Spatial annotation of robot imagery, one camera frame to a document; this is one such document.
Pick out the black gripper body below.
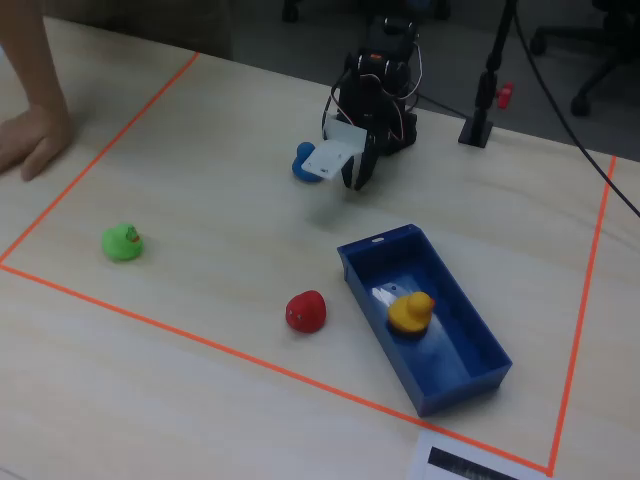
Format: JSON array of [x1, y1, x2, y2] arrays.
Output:
[[339, 72, 401, 146]]

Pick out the person's bare hand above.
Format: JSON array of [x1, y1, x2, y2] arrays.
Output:
[[0, 103, 72, 183]]

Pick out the person's bare forearm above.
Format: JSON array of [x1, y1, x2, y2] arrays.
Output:
[[0, 0, 70, 120]]

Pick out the black cable across table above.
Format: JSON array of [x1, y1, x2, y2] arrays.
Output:
[[510, 0, 640, 220]]

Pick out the blue rubber duck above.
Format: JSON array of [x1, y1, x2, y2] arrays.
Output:
[[291, 141, 324, 186]]

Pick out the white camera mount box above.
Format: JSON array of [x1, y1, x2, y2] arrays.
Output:
[[301, 113, 370, 182]]

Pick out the green rubber duck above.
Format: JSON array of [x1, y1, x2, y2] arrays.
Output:
[[101, 222, 146, 263]]

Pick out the yellow rubber duck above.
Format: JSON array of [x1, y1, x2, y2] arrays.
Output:
[[387, 291, 437, 336]]

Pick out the white paper with black bar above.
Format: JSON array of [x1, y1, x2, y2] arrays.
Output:
[[403, 429, 552, 480]]

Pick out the black stand pole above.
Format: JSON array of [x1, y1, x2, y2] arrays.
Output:
[[473, 0, 520, 124]]

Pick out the black office chair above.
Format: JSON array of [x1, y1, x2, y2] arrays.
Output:
[[528, 0, 640, 119]]

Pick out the blue plastic box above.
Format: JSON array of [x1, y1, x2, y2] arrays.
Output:
[[336, 223, 515, 419]]

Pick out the red white servo wires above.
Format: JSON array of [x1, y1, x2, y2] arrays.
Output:
[[320, 42, 424, 144]]

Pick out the red rubber duck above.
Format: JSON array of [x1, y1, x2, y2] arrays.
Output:
[[285, 289, 328, 335]]

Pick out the orange tape border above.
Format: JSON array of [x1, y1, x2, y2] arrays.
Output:
[[0, 49, 619, 479]]

